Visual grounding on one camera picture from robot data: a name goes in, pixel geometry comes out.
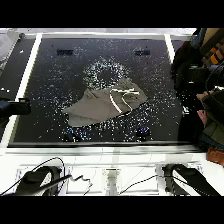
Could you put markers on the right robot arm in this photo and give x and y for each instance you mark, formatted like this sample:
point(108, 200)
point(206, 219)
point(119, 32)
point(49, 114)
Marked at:
point(186, 178)

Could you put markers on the orange-brown garment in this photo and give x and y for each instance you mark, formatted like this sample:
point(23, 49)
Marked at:
point(216, 156)

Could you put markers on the heap of clothes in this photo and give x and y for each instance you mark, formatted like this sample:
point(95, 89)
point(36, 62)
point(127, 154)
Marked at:
point(186, 66)

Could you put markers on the grey shorts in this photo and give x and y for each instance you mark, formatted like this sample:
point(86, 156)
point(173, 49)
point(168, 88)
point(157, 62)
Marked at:
point(100, 106)

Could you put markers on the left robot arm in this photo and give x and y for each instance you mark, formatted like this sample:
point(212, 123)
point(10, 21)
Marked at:
point(36, 180)

